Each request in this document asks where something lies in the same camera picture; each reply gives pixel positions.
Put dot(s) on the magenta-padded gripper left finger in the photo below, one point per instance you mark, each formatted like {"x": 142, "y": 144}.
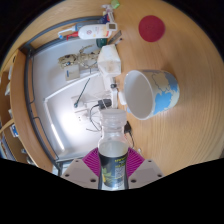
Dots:
{"x": 78, "y": 173}

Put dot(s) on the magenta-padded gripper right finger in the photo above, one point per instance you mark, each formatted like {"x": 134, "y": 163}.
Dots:
{"x": 146, "y": 173}

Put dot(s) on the clear drink bottle dark label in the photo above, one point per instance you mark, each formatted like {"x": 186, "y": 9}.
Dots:
{"x": 112, "y": 160}

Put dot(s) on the white desk lamp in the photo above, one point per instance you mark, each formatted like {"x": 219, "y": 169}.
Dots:
{"x": 56, "y": 136}

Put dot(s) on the black charger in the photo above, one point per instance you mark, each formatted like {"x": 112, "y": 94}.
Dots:
{"x": 128, "y": 128}

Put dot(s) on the white mug blue print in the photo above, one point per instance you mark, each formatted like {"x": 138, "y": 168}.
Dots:
{"x": 140, "y": 95}

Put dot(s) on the wooden shelf unit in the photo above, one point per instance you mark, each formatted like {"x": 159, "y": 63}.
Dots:
{"x": 18, "y": 116}

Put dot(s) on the white power strip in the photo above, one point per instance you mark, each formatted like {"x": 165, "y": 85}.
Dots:
{"x": 114, "y": 96}

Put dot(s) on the white tissue pack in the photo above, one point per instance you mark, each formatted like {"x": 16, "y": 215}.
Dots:
{"x": 109, "y": 60}

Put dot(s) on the dark green round container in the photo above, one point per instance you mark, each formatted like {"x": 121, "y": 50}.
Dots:
{"x": 101, "y": 42}

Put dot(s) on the white pump bottle red pump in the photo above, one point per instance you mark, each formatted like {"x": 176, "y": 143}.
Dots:
{"x": 93, "y": 32}

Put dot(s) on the flat round red coaster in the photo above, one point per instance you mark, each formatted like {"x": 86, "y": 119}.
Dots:
{"x": 151, "y": 28}

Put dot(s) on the small white display device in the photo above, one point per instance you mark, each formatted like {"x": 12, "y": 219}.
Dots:
{"x": 112, "y": 26}

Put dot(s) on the dark blue pack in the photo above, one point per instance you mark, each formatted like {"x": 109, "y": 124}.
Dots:
{"x": 105, "y": 18}

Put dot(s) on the green packet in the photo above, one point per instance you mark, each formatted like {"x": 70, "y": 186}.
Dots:
{"x": 115, "y": 4}

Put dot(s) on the white wall socket plate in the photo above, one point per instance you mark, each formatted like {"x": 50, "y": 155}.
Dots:
{"x": 80, "y": 101}

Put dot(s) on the beige wall socket plate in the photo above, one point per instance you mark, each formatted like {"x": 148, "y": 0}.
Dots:
{"x": 71, "y": 75}

